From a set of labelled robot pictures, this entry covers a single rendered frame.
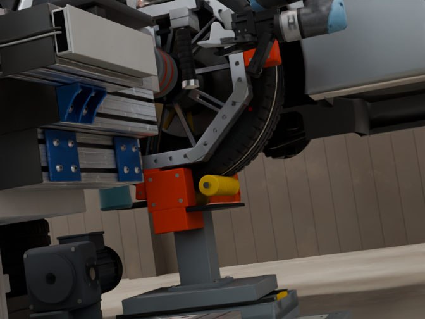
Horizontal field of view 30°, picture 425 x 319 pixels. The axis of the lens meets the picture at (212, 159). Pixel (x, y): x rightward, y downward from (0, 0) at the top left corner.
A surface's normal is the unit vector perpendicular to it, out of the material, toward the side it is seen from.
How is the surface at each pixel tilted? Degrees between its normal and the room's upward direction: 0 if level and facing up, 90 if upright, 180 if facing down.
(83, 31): 90
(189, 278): 90
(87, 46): 90
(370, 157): 90
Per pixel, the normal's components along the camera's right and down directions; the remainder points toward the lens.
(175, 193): -0.27, -0.04
